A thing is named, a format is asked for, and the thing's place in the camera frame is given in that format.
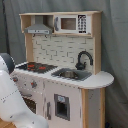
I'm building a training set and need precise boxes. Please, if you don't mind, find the toy oven door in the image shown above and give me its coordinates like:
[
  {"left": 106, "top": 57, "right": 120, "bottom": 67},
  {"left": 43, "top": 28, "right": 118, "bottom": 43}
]
[{"left": 23, "top": 96, "right": 36, "bottom": 113}]

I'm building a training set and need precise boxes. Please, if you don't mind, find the grey cupboard door handle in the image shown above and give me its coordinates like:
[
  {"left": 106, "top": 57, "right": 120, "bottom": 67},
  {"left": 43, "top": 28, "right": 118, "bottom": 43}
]
[{"left": 47, "top": 102, "right": 51, "bottom": 120}]

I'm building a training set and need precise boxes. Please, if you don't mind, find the white toy microwave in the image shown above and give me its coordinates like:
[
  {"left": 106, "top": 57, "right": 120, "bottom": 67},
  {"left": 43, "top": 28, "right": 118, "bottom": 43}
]
[{"left": 54, "top": 15, "right": 87, "bottom": 33}]

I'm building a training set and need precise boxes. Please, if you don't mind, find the red stove knob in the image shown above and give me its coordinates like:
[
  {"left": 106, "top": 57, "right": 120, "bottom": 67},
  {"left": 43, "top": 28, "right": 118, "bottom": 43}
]
[
  {"left": 12, "top": 76, "right": 19, "bottom": 83},
  {"left": 31, "top": 81, "right": 37, "bottom": 88}
]

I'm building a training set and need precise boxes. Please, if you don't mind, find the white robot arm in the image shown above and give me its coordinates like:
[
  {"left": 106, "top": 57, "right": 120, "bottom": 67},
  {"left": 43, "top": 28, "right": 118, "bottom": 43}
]
[{"left": 0, "top": 53, "right": 49, "bottom": 128}]

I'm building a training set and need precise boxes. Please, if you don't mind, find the grey range hood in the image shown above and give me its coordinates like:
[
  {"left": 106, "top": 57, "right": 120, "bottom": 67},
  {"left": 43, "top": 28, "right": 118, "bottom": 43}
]
[{"left": 24, "top": 16, "right": 52, "bottom": 34}]

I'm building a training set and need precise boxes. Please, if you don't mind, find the grey toy sink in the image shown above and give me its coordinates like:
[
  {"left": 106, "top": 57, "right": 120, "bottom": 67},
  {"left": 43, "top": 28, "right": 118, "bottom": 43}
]
[{"left": 52, "top": 68, "right": 92, "bottom": 81}]

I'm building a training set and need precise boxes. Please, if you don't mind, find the black toy faucet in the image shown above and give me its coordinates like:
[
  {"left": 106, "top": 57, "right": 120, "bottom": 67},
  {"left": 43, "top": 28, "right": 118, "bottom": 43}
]
[{"left": 75, "top": 51, "right": 93, "bottom": 70}]

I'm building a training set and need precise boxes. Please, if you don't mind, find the wooden toy kitchen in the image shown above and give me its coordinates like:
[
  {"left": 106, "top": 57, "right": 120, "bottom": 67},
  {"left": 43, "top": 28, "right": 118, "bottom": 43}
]
[{"left": 12, "top": 11, "right": 114, "bottom": 128}]

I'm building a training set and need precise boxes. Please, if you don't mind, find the grey ice dispenser panel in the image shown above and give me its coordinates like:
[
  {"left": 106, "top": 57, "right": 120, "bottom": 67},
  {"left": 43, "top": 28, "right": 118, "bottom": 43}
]
[{"left": 54, "top": 94, "right": 70, "bottom": 120}]

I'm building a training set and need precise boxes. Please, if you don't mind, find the red right stove knob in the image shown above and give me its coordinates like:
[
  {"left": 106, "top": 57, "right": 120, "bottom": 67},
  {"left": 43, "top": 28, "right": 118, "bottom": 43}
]
[{"left": 31, "top": 81, "right": 37, "bottom": 88}]

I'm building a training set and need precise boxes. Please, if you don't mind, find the red left stove knob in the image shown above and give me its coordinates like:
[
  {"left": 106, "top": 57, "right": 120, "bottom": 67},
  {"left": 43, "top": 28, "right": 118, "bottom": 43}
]
[{"left": 12, "top": 76, "right": 19, "bottom": 83}]

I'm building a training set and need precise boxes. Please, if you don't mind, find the small metal pot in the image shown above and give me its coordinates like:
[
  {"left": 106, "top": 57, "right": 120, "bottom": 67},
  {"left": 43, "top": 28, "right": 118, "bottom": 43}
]
[{"left": 64, "top": 71, "right": 77, "bottom": 78}]

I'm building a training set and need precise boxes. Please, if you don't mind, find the black toy stovetop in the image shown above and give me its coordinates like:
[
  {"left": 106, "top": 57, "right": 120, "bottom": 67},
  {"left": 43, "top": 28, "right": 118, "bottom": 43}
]
[{"left": 18, "top": 62, "right": 55, "bottom": 73}]

